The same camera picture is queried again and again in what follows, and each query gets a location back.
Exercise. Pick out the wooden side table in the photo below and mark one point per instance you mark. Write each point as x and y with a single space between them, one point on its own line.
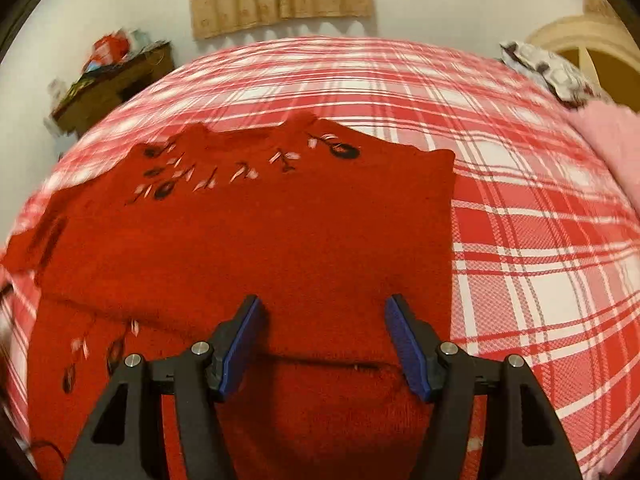
110 87

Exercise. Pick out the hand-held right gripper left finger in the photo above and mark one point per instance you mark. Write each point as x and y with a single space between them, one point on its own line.
242 344

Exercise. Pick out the red knitted sweater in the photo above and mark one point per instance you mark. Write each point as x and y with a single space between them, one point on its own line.
260 250

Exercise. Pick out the cream wooden headboard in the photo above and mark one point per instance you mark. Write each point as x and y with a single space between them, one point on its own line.
590 42

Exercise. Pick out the pink floral pillow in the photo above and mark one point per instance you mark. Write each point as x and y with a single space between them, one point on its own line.
612 135

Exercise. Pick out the patterned pillow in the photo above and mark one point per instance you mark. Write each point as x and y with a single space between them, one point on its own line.
547 72

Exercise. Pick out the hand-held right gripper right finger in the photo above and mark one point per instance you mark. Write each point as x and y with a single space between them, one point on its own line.
406 347

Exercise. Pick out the red plaid bed sheet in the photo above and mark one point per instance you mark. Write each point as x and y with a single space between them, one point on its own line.
540 240

